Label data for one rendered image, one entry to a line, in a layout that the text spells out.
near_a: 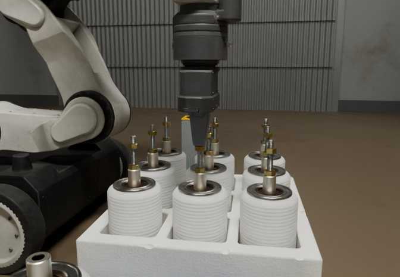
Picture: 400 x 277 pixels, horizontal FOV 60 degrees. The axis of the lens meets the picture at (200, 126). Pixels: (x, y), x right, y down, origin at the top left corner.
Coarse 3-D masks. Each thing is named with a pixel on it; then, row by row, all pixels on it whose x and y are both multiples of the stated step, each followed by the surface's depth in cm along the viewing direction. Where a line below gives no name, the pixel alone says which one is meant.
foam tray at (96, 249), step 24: (240, 192) 77; (168, 216) 65; (96, 240) 56; (120, 240) 56; (144, 240) 56; (168, 240) 56; (312, 240) 56; (96, 264) 57; (120, 264) 56; (144, 264) 55; (168, 264) 55; (192, 264) 54; (216, 264) 53; (240, 264) 53; (264, 264) 52; (288, 264) 52; (312, 264) 51
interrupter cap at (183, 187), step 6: (192, 180) 63; (210, 180) 63; (180, 186) 60; (186, 186) 60; (192, 186) 61; (210, 186) 60; (216, 186) 60; (186, 192) 57; (192, 192) 57; (198, 192) 57; (204, 192) 57; (210, 192) 57; (216, 192) 57
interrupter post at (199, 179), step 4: (204, 172) 59; (196, 176) 58; (200, 176) 58; (204, 176) 59; (196, 180) 59; (200, 180) 58; (204, 180) 59; (196, 184) 59; (200, 184) 59; (204, 184) 59; (196, 188) 59; (200, 188) 59; (204, 188) 59
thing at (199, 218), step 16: (176, 192) 58; (224, 192) 59; (176, 208) 58; (192, 208) 56; (208, 208) 56; (224, 208) 58; (176, 224) 58; (192, 224) 56; (208, 224) 56; (224, 224) 59; (192, 240) 57; (208, 240) 57; (224, 240) 60
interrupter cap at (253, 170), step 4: (260, 164) 73; (248, 168) 70; (252, 168) 71; (256, 168) 71; (260, 168) 71; (276, 168) 71; (280, 168) 71; (252, 172) 68; (256, 172) 68; (260, 172) 68; (276, 172) 68; (280, 172) 68; (284, 172) 68; (276, 176) 66
